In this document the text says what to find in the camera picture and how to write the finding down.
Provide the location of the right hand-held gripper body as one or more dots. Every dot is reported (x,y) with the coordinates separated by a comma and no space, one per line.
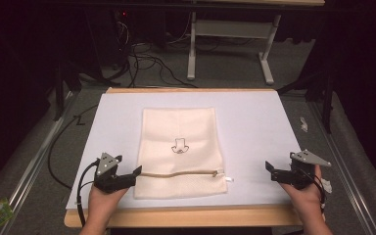
(295,174)

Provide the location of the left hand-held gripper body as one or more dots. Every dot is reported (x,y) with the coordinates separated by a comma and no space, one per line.
(108,178)

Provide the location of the cream mesh zipper laundry bag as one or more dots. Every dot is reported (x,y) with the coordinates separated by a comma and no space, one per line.
(179,153)

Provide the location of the person's left hand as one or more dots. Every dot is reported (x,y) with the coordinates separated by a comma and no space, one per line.
(103,202)

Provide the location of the person's right hand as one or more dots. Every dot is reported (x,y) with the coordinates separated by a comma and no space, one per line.
(305,199)

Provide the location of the crumpled white scrap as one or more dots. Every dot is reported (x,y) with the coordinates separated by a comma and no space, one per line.
(327,186)

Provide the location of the white table mat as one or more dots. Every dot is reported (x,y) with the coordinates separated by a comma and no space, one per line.
(251,130)

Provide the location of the small white scrap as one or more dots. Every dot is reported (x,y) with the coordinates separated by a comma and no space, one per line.
(304,124)

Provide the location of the black metal stand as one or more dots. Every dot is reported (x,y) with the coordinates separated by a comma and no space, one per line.
(326,101)
(62,88)

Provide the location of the dark computer tower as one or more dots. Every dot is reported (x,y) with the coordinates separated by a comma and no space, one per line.
(122,36)

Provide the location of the metal floor rail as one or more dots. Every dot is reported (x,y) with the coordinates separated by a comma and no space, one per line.
(342,169)
(36,163)

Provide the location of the white metal desk frame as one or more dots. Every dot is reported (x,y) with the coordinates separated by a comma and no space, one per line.
(231,29)

